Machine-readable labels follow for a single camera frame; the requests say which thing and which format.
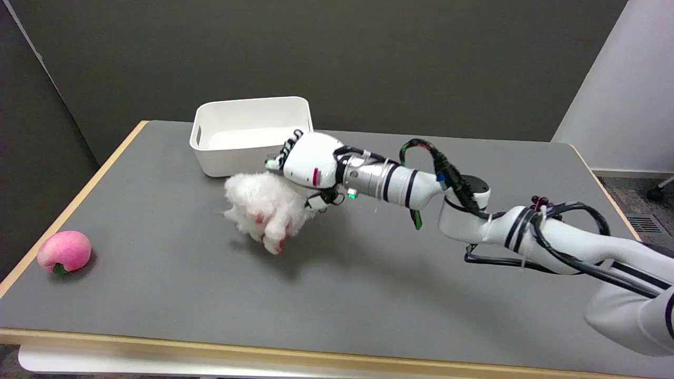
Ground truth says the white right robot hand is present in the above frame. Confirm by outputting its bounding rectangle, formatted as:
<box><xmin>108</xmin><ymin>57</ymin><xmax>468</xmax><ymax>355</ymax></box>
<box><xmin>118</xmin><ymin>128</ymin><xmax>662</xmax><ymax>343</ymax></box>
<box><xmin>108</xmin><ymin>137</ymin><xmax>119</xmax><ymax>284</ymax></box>
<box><xmin>265</xmin><ymin>129</ymin><xmax>346</xmax><ymax>212</ymax></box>

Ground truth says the white fluffy plush toy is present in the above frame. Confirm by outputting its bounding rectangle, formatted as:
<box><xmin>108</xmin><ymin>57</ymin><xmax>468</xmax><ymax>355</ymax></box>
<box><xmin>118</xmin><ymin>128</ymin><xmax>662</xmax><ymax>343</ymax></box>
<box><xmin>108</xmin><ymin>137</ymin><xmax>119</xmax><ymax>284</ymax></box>
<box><xmin>223</xmin><ymin>172</ymin><xmax>316</xmax><ymax>255</ymax></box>

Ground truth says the white plastic storage box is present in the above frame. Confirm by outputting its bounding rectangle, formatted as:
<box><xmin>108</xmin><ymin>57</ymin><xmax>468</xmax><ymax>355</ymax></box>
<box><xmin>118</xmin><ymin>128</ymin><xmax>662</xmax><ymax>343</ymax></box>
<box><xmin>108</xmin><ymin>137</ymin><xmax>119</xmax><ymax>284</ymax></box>
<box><xmin>190</xmin><ymin>96</ymin><xmax>314</xmax><ymax>178</ymax></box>

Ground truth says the pink plush peach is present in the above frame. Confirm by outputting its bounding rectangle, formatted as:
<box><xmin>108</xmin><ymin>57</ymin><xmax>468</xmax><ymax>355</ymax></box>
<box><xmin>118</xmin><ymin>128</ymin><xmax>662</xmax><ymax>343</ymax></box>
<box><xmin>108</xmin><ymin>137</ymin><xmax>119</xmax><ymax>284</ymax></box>
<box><xmin>37</xmin><ymin>231</ymin><xmax>92</xmax><ymax>275</ymax></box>

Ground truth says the floor vent grille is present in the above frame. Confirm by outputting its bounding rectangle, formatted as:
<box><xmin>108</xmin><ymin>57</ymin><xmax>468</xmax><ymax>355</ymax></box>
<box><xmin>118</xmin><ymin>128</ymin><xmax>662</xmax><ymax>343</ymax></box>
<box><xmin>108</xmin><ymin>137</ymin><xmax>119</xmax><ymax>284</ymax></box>
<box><xmin>627</xmin><ymin>215</ymin><xmax>664</xmax><ymax>234</ymax></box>

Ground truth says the black chair caster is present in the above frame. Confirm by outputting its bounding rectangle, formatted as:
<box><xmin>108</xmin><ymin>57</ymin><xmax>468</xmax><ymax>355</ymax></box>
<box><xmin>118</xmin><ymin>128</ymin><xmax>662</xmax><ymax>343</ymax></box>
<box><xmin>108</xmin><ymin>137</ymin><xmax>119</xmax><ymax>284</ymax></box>
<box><xmin>647</xmin><ymin>176</ymin><xmax>674</xmax><ymax>201</ymax></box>

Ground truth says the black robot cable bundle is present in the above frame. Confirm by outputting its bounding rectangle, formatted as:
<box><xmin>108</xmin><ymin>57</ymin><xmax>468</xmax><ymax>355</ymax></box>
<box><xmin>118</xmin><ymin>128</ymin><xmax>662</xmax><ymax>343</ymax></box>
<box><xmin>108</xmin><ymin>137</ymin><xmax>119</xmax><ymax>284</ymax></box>
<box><xmin>399</xmin><ymin>138</ymin><xmax>674</xmax><ymax>299</ymax></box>

